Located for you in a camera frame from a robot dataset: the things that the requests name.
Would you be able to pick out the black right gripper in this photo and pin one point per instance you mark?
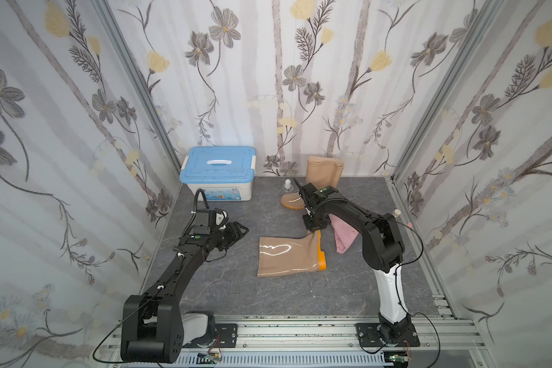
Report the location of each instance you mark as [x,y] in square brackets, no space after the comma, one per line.
[309,210]

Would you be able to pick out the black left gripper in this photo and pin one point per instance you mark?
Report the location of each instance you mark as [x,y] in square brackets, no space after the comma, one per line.
[230,232]

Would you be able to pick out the pink cloth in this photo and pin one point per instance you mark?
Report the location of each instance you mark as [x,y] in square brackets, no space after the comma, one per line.
[344,234]

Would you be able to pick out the tan rubber boot orange sole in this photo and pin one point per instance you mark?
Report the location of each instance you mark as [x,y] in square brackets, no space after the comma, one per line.
[321,172]

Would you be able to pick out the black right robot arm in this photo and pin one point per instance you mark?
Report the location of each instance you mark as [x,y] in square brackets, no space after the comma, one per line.
[382,250]

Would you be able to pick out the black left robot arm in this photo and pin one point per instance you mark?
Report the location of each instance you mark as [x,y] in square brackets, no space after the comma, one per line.
[154,330]

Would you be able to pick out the blue lid storage box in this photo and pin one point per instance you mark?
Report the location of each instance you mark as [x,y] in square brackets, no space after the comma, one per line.
[224,173]

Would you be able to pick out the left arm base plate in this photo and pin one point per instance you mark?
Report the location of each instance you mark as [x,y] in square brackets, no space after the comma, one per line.
[222,336]

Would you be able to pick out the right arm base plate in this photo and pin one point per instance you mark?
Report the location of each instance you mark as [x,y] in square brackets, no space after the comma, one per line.
[378,335]

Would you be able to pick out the white perforated cable tray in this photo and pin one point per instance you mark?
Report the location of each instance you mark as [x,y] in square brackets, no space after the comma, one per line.
[286,359]

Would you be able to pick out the aluminium front rail frame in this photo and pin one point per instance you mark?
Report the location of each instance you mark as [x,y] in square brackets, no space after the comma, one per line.
[445,340]

